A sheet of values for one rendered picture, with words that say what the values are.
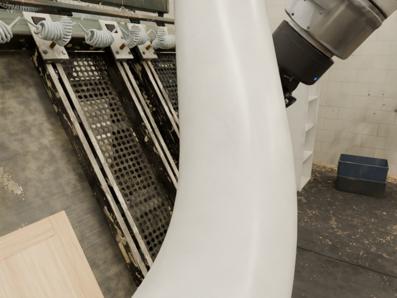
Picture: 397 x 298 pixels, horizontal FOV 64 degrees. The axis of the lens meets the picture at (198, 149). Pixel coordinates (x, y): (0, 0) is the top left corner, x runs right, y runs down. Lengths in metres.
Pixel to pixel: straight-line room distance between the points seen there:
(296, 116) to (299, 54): 4.00
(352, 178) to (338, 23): 4.45
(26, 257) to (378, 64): 5.18
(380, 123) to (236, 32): 5.48
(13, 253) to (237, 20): 0.99
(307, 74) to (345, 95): 5.26
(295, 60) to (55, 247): 0.95
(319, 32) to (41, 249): 0.98
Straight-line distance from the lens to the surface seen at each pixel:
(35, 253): 1.11
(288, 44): 0.37
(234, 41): 0.17
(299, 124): 4.37
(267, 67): 0.17
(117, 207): 1.19
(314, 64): 0.37
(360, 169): 4.74
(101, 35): 1.35
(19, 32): 1.32
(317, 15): 0.36
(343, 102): 5.64
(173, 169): 1.43
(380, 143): 5.70
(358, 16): 0.36
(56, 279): 1.12
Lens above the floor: 1.79
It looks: 16 degrees down
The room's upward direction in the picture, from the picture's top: straight up
